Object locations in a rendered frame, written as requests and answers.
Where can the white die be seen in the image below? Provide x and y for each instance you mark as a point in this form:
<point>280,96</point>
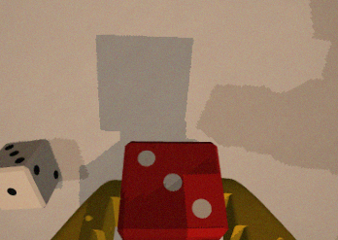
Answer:
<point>28,175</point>

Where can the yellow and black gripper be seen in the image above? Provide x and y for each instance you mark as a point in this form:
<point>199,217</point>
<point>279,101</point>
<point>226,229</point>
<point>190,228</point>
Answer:
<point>247,217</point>

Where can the red die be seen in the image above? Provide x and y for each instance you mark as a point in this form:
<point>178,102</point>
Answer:
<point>171,191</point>

